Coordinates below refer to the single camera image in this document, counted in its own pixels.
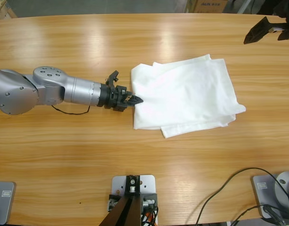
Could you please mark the white Unitree t-shirt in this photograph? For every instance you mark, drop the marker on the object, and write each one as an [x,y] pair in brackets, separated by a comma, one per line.
[182,94]

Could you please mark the grey metal rack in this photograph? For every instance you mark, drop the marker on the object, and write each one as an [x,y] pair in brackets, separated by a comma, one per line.
[238,5]

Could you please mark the white AUX cardboard box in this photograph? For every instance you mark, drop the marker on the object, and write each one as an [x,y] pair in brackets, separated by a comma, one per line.
[210,7]

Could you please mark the wooden crate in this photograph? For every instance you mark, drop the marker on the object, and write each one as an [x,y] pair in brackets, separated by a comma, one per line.
[2,8]

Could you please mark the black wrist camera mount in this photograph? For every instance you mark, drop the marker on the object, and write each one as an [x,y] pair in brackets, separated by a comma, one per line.
[112,76]

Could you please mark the white mount plate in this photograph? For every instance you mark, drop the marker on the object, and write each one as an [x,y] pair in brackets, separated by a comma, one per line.
[117,182]

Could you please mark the black corner bracket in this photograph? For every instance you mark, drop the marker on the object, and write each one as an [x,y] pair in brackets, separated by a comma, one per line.
[149,200]
[112,200]

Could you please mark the dark brown camera post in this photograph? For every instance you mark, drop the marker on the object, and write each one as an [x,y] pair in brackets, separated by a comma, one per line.
[120,212]

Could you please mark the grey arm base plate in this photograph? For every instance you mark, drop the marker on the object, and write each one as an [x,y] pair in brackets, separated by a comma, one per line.
[5,202]
[262,195]

